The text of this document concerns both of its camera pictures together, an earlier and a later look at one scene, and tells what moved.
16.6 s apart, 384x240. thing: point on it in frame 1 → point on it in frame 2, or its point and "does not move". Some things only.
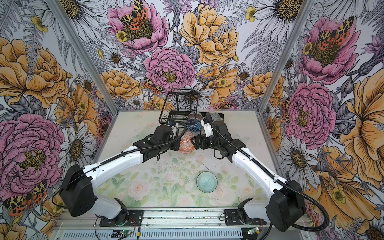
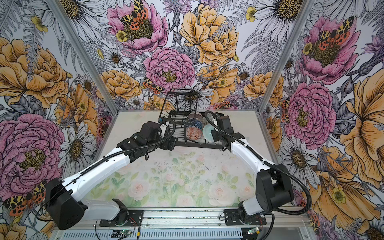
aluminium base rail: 161,221 does not move
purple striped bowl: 196,115 does not move
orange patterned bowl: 186,145 → 193,133
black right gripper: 203,138 → 214,132
